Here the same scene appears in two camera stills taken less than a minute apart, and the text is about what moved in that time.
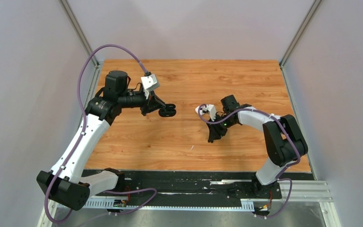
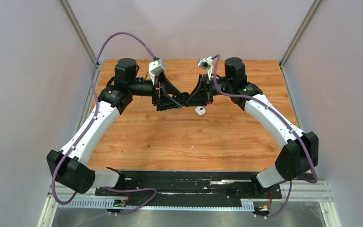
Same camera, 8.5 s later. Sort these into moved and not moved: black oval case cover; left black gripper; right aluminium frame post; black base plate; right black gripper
Moved: left black gripper; right black gripper; black oval case cover
Not moved: black base plate; right aluminium frame post
